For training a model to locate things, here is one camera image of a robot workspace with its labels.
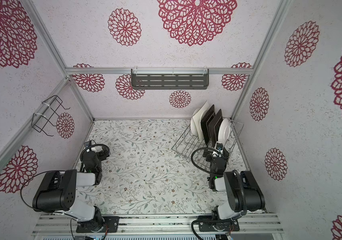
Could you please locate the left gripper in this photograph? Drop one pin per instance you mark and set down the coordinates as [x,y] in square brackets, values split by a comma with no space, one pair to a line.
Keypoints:
[91,157]

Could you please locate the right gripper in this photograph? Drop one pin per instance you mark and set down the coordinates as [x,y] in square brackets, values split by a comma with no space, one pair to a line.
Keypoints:
[217,157]

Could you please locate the black plate with gold rim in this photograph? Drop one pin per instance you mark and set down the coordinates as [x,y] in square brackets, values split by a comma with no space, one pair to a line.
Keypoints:
[214,127]

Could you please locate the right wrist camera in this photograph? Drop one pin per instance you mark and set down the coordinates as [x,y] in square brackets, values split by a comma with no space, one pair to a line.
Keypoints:
[220,147]

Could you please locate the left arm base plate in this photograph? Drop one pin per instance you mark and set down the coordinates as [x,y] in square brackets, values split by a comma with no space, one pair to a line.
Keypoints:
[111,223]

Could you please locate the grey wall shelf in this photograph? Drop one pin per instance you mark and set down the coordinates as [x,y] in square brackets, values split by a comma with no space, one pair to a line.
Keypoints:
[170,80]

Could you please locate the wire dish rack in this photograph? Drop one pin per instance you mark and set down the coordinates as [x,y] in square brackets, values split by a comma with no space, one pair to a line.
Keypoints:
[191,149]

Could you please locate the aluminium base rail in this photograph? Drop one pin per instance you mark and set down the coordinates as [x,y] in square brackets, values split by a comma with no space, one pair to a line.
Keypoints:
[48,225]

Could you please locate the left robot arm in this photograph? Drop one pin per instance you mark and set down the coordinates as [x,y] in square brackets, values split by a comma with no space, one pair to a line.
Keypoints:
[57,191]

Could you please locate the black wire wall basket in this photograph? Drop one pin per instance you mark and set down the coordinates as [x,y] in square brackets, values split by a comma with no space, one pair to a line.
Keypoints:
[52,105]

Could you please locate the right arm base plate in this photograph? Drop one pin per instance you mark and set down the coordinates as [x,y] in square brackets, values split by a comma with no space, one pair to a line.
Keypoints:
[207,224]

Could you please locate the large black square plate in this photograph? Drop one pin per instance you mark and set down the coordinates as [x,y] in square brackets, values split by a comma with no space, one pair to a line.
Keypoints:
[205,123]

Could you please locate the white round plate front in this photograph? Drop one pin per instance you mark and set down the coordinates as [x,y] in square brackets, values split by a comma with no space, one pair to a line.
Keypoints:
[224,131]

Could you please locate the white square plate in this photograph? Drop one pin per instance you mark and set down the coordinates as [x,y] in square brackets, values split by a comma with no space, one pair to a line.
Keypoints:
[203,110]

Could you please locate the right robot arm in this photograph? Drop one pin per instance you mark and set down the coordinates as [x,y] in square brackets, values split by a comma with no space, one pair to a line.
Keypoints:
[243,192]

